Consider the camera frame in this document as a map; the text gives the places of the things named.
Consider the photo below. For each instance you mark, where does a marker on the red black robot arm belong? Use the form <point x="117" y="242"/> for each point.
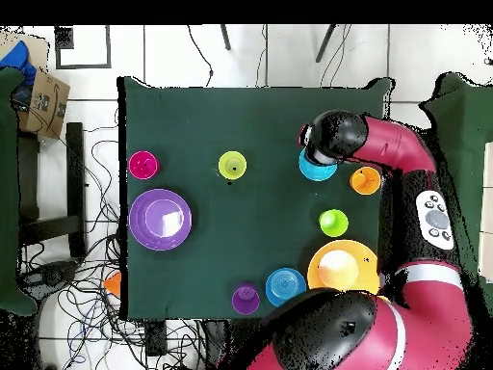
<point x="400" y="146"/>

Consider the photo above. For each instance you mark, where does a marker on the black stand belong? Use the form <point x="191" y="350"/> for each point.
<point x="75" y="189"/>

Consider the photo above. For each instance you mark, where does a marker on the purple cup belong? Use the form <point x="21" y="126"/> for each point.
<point x="245" y="300"/>

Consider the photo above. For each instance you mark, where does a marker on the orange cup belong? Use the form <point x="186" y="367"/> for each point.
<point x="365" y="180"/>

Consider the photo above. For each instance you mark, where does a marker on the orange bowl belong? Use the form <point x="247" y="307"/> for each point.
<point x="113" y="283"/>

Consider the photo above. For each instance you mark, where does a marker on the green cloth covered table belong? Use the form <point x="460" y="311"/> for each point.
<point x="470" y="115"/>
<point x="7" y="192"/>

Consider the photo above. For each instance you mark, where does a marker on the green cup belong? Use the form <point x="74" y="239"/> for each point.
<point x="333" y="222"/>

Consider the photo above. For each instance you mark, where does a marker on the dark chair leg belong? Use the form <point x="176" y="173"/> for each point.
<point x="225" y="37"/>
<point x="325" y="42"/>

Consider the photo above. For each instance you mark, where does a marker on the printed cardboard box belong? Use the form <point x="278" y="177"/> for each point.
<point x="46" y="108"/>

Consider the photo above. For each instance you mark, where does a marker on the purple bowl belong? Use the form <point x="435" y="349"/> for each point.
<point x="154" y="225"/>

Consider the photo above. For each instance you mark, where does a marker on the black floor frame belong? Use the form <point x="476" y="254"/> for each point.
<point x="63" y="38"/>

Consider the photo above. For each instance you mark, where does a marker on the dark green tablecloth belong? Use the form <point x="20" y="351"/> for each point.
<point x="238" y="123"/>

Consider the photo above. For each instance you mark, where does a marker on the grey floor device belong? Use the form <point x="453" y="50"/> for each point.
<point x="50" y="275"/>

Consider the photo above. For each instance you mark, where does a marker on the pink cup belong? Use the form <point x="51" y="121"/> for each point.
<point x="143" y="165"/>

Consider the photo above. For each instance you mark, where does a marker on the large yellow bowl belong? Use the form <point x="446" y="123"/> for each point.
<point x="366" y="269"/>

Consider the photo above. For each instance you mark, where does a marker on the blue bowl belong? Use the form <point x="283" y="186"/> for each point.
<point x="285" y="287"/>

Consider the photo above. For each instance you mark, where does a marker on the white box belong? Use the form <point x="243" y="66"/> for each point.
<point x="487" y="212"/>

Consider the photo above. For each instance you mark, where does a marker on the yellow-green cup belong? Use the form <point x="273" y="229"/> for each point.
<point x="232" y="165"/>

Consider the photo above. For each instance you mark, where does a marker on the blue cloth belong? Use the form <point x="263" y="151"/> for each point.
<point x="17" y="59"/>

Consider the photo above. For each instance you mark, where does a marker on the cyan bowl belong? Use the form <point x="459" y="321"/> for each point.
<point x="316" y="171"/>

